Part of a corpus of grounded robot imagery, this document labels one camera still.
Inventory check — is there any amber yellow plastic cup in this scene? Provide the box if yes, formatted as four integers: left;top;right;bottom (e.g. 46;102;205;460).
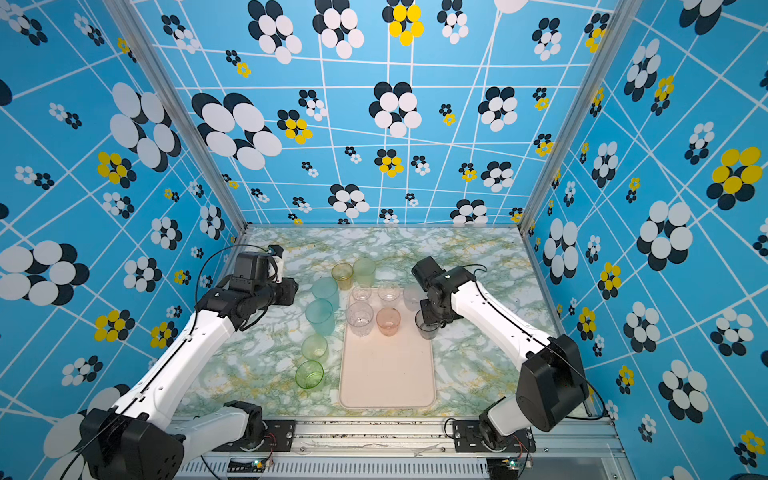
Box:
331;262;354;291

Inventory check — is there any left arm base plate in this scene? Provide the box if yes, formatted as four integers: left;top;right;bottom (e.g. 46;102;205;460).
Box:
214;419;297;453

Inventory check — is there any right aluminium corner post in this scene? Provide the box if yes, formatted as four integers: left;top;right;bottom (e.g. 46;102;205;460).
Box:
519;0;642;233

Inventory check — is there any left aluminium corner post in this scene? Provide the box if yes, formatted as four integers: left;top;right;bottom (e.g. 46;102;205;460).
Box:
103;1;247;235

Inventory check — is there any pink textured plastic cup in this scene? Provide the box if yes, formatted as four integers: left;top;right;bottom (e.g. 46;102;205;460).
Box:
376;307;401;337

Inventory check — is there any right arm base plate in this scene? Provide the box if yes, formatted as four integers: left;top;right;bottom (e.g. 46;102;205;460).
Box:
444;419;536;455

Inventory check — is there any large clear plastic cup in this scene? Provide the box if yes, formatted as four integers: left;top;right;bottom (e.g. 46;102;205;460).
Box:
346;301;375;337

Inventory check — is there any clear textured plastic cup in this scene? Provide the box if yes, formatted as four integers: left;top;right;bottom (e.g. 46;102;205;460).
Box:
403;284;426;311

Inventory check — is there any aluminium corner post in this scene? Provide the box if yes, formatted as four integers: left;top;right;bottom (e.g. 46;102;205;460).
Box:
519;0;642;233
103;1;247;235

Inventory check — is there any pale pink plastic tray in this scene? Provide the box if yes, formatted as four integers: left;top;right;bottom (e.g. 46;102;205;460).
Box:
339;288;437;410

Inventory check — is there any pale green plastic cup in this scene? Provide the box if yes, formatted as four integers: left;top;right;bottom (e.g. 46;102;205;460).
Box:
301;334;329;364

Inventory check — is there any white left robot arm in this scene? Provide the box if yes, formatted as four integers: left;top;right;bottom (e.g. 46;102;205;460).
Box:
71;244;298;479

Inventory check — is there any light green textured cup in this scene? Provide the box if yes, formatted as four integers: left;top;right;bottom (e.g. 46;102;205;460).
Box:
353;257;377;288

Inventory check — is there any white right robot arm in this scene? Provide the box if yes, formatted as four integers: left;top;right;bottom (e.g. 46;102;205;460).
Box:
411;256;590;450

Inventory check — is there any small clear faceted glass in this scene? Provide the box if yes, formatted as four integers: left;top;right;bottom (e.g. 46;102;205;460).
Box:
377;283;402;304

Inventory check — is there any aluminium front rail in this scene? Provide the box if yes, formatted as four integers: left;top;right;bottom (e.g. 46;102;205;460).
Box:
172;417;636;479

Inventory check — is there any teal textured cup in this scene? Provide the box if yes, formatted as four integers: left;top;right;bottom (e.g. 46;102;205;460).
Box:
305;299;335;336
311;276;340;311

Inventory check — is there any bright green plastic cup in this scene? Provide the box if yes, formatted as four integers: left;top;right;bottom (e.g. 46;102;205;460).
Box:
294;360;325;390

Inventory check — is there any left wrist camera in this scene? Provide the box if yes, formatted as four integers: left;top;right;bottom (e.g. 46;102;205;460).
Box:
268;244;284;283

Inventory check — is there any dark grey plastic cup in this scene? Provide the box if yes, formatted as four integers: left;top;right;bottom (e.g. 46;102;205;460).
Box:
414;310;440;340

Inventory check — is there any teal textured cup near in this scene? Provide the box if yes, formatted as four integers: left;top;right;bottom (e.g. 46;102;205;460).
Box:
305;299;335;336

